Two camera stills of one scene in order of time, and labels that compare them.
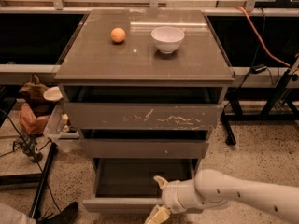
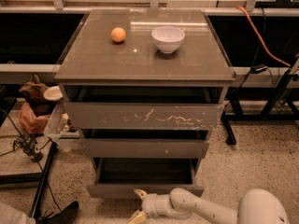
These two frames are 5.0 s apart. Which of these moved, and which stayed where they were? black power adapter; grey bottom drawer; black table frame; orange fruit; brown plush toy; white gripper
Moved: grey bottom drawer; white gripper
Stayed: black table frame; black power adapter; orange fruit; brown plush toy
